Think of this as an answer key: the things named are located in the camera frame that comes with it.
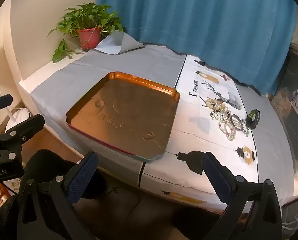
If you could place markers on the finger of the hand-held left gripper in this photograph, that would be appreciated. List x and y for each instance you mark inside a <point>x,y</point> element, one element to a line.
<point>0,103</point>
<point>26,127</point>

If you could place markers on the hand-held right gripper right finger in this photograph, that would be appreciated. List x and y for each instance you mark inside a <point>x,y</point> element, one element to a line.
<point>216,177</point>

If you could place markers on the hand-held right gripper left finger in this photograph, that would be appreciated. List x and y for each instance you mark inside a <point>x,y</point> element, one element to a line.
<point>82,177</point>

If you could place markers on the amber bangle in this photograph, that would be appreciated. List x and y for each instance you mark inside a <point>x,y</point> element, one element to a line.
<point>231,120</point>

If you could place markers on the orange metal tray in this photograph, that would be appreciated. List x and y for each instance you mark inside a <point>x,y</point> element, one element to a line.
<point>129,115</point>

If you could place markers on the white round stand base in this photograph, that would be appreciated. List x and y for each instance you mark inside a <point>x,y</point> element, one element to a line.
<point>19,116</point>

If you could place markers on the white printed table runner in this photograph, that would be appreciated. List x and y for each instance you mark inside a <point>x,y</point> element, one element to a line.
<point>188,130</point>

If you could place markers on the black bangle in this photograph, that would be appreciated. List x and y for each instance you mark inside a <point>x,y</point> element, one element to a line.
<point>251,125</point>

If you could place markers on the green bangle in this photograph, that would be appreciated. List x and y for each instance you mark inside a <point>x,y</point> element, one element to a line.
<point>251,115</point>

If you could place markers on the clear plastic storage box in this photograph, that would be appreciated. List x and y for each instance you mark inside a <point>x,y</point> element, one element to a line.
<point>293,105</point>

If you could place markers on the red plant pot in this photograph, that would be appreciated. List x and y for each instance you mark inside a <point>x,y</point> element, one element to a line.
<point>89,37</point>

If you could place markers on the green leafy plant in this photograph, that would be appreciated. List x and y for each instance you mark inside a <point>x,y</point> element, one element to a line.
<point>89,17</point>

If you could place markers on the grey table cloth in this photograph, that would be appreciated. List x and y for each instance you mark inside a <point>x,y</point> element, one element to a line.
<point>139,60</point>

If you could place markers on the blue curtain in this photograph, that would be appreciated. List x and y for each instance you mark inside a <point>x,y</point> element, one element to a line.
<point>188,17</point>

